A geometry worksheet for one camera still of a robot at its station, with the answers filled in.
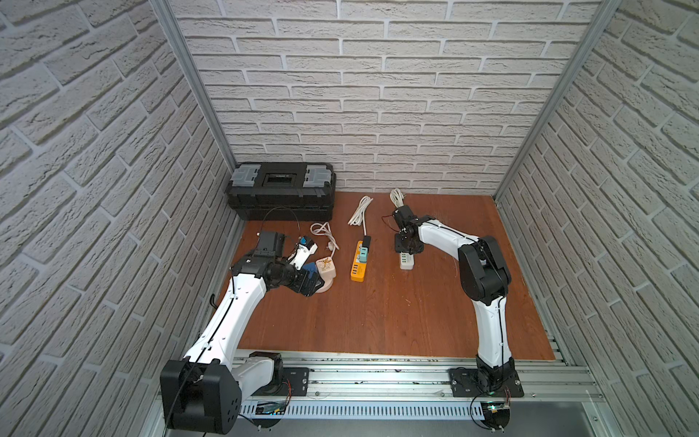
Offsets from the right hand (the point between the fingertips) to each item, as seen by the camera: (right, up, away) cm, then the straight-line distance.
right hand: (408, 246), depth 103 cm
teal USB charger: (-18, -2, -10) cm, 21 cm away
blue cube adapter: (-35, -6, -15) cm, 39 cm away
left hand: (-34, -6, -23) cm, 41 cm away
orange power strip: (-19, -7, -8) cm, 22 cm away
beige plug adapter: (-30, -5, -15) cm, 34 cm away
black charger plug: (-16, +2, -8) cm, 18 cm away
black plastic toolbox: (-48, +21, -4) cm, 52 cm away
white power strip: (-2, -5, -8) cm, 9 cm away
